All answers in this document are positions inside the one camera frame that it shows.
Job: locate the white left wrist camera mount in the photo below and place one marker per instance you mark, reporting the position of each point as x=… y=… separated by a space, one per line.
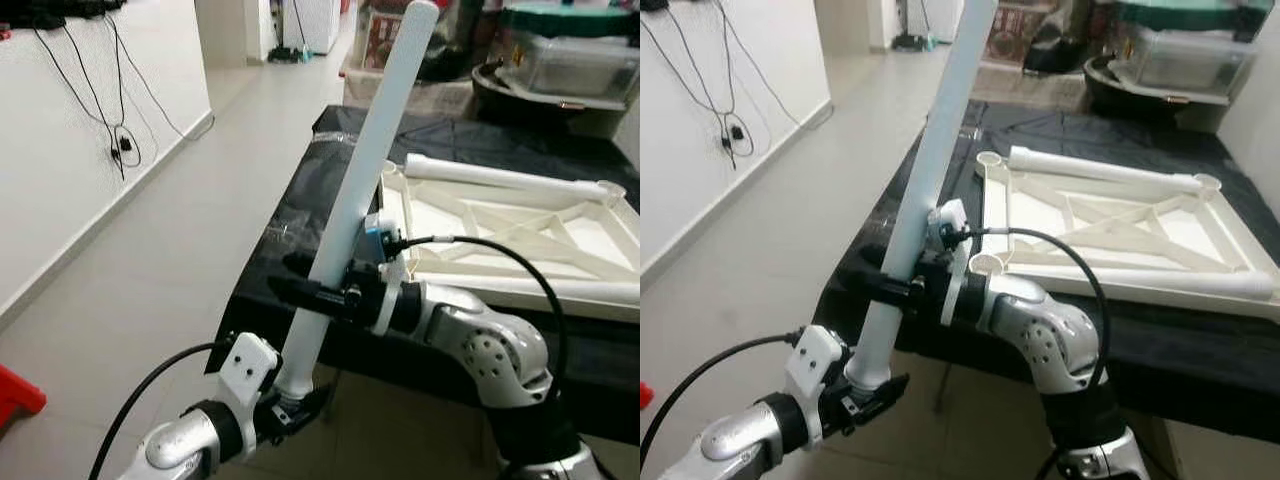
x=812 y=365
x=245 y=365

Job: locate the black head mop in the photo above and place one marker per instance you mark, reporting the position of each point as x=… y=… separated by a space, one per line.
x=910 y=43
x=285 y=55

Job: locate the black round bowl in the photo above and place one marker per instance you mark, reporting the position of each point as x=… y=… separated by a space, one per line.
x=1110 y=95
x=500 y=95

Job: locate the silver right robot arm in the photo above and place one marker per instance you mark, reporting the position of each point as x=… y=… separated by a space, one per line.
x=1040 y=335
x=490 y=345

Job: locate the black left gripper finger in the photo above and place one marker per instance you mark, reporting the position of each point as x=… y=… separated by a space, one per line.
x=320 y=402
x=892 y=392

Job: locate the black tablecloth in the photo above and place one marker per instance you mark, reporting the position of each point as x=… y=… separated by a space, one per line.
x=460 y=135
x=1100 y=125

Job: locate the beige patterned box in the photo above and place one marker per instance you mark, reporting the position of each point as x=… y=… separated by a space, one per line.
x=1030 y=88
x=420 y=98

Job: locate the red plastic object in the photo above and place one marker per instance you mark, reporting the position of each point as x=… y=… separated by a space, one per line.
x=18 y=395
x=645 y=395

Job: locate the white plastic children table top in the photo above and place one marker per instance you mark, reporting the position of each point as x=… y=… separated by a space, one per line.
x=500 y=215
x=1100 y=225

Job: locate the clear plastic storage box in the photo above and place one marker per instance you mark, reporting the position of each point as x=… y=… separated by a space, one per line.
x=570 y=68
x=1190 y=60

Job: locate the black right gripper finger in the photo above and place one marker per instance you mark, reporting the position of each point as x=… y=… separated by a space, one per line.
x=895 y=290
x=302 y=263
x=877 y=257
x=310 y=297

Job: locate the black power adapter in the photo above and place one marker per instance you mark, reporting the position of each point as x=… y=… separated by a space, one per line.
x=737 y=135
x=125 y=147

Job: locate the green round lid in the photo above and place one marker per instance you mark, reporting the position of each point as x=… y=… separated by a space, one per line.
x=570 y=20
x=1190 y=14

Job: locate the white appliance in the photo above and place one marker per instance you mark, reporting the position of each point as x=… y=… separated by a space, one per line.
x=315 y=25
x=940 y=15

